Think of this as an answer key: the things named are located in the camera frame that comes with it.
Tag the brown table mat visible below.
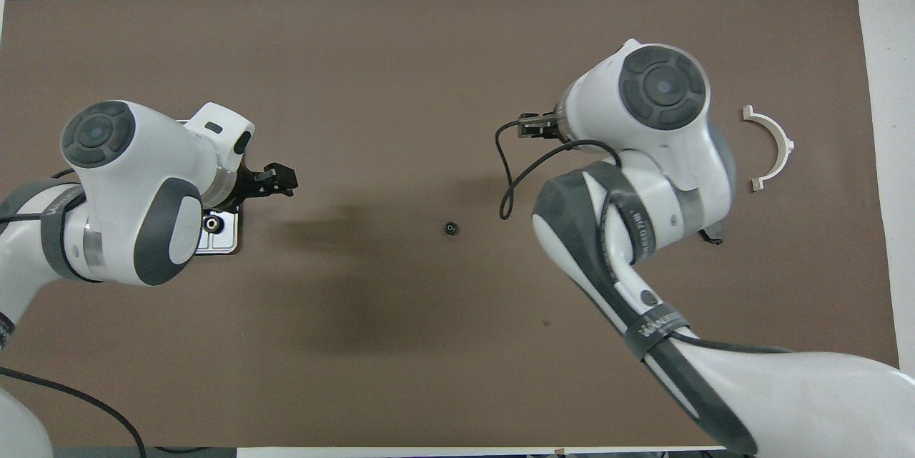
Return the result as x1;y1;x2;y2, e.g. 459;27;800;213
0;0;909;448

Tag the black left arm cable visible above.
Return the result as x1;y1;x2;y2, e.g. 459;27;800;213
0;169;148;458

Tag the white semicircular bracket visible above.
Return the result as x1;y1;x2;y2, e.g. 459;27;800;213
742;105;796;193

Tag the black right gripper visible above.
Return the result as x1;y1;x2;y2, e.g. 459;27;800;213
517;111;570;142

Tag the silver metal tray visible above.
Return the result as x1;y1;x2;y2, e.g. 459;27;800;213
175;119;243;256

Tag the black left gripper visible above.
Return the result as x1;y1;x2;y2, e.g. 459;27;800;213
213;162;298;214

